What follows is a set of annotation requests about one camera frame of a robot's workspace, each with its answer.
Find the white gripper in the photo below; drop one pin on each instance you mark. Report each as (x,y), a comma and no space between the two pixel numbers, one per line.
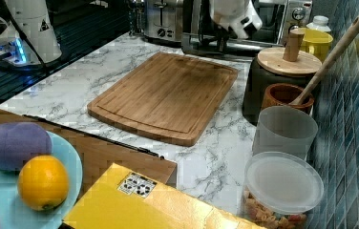
(243,21)

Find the glass oven door with handle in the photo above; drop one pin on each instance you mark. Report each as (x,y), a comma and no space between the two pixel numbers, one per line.
(190,42)

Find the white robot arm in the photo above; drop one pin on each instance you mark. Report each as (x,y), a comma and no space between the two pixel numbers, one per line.
(233,44)

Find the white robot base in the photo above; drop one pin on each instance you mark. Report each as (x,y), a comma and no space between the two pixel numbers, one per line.
(29,37)

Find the silver toaster oven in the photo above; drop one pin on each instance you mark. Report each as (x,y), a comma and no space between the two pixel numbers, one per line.
(279,17)

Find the silver toaster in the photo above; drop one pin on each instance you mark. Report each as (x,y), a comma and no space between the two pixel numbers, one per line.
(164,20)

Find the bamboo cutting board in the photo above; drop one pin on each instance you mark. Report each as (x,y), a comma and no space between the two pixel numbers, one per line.
(169,98)

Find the dark canister with wooden lid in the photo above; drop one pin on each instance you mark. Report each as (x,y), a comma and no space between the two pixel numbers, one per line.
(286,64)

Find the brown wooden utensil cup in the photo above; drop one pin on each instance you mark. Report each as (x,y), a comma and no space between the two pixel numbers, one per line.
(282,94)

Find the yellow mug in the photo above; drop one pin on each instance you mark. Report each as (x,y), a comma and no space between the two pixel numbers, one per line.
(317,43)

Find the white lidded jar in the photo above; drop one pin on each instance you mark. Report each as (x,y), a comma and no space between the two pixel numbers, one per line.
(319,23)

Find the translucent plastic cup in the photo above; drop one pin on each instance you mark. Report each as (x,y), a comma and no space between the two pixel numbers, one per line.
(284,129)

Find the wooden spoon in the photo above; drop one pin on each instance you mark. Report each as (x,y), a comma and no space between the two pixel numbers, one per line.
(335,53)

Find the pasta jar with plastic lid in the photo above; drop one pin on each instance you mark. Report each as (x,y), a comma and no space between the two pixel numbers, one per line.
(279,189)

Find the wooden board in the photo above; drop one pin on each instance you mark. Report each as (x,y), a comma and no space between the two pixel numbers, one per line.
(99,153)

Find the yellow cardboard box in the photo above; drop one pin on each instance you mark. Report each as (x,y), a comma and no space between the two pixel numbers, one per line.
(124,199)

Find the orange fruit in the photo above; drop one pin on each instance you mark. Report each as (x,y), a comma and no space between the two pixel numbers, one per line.
(43,183)

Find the purple toy fruit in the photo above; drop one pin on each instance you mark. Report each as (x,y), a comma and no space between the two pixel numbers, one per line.
(20,142)

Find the light blue plate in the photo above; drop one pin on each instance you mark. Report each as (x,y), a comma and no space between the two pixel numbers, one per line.
(15,214)

